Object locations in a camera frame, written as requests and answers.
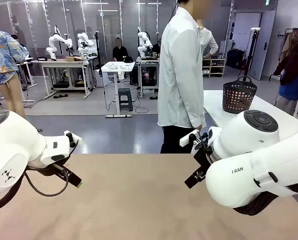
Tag black light stand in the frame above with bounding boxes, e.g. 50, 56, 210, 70
242, 27, 261, 76

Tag grey plastic stool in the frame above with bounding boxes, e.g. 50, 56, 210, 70
117, 87, 134, 112

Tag beige coat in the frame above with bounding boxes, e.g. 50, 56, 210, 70
279, 31, 298, 64

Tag black clothes rack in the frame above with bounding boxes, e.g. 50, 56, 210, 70
268, 27, 298, 82

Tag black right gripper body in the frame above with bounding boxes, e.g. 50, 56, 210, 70
193, 144, 215, 174

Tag person in white shirt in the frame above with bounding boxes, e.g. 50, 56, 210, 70
157, 0, 208, 155

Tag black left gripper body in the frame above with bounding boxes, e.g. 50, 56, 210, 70
26, 161, 71, 177

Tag dark perforated laundry basket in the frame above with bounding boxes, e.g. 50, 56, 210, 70
222, 75, 258, 115

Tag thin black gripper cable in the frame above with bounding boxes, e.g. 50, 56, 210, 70
23, 170, 70, 198

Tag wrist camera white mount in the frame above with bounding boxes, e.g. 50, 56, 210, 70
179, 129, 210, 151
63, 130, 83, 149

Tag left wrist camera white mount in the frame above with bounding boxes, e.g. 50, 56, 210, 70
63, 130, 83, 149

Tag grey desk with computer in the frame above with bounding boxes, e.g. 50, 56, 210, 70
135, 56, 160, 99

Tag dark-haired person at desk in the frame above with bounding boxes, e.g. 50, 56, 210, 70
10, 34, 31, 63

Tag white hoodie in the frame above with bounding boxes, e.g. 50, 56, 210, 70
198, 26, 219, 61

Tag beige mannequin hand on hip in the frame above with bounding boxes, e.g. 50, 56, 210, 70
195, 18, 215, 60

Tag black camera pole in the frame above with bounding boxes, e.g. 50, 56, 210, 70
93, 31, 102, 71

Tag arm black hose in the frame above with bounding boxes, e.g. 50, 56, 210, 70
0, 174, 24, 214
232, 182, 298, 216

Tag person in dark clothes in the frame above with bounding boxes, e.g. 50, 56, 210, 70
151, 37, 162, 59

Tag blue floral shirt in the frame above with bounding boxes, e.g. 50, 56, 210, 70
0, 26, 30, 86

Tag grey door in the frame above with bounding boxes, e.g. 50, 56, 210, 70
251, 9, 277, 81

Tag white desk with clutter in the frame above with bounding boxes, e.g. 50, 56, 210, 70
100, 61, 136, 119

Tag person's right forearm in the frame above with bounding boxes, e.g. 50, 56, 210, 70
186, 94, 208, 129

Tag wooden shoe shelf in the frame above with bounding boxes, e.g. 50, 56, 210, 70
201, 57, 227, 78

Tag black suitcases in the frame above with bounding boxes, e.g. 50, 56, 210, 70
226, 48, 246, 70

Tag small white desk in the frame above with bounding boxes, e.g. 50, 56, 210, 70
16, 56, 39, 89

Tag right arm black hose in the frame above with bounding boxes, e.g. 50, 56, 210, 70
232, 182, 298, 216

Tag seated person in black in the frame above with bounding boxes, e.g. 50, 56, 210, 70
112, 37, 129, 62

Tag computer tower with lights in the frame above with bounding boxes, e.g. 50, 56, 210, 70
139, 67, 156, 88

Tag left arm black hose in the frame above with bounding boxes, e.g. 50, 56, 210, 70
0, 174, 24, 214

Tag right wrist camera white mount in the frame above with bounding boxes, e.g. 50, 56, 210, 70
179, 129, 210, 151

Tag blue garment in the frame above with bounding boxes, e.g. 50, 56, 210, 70
278, 73, 298, 101

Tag dark brown jacket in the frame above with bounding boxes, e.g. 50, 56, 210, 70
273, 24, 298, 86

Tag white side table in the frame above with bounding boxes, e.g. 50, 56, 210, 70
203, 89, 298, 141

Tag coiled black floor cable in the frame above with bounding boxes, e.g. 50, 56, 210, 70
133, 94, 150, 114

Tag wide white work desk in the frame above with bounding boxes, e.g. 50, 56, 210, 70
37, 58, 92, 100

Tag beige mannequin with cap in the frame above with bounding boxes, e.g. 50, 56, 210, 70
0, 9, 27, 118

